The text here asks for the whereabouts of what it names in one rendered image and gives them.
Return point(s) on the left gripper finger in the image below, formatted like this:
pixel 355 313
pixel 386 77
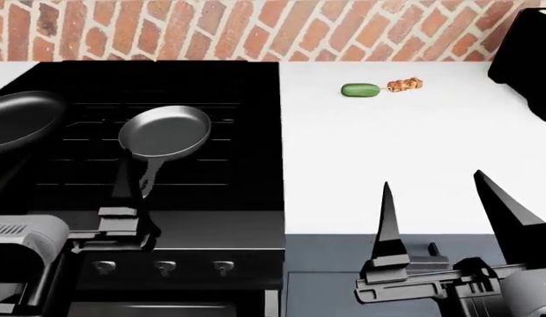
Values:
pixel 123 195
pixel 11 173

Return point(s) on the brown meat skewer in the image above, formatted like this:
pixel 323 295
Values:
pixel 405 84

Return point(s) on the large dark frying pan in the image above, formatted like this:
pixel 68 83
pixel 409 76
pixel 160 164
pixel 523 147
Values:
pixel 22 119

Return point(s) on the green pickle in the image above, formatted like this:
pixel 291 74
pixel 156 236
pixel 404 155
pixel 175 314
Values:
pixel 360 90

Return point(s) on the black countertop appliance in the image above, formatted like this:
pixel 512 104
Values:
pixel 526 56

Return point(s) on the small grey frying pan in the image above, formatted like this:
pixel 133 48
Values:
pixel 167 130

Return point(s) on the black cooking stove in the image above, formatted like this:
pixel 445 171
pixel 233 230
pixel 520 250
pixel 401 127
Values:
pixel 238 158

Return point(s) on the grey stove knob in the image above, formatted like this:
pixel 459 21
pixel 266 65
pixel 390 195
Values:
pixel 223 266
pixel 104 266
pixel 165 266

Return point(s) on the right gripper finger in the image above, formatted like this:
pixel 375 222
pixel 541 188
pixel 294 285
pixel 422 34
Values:
pixel 515 231
pixel 389 237

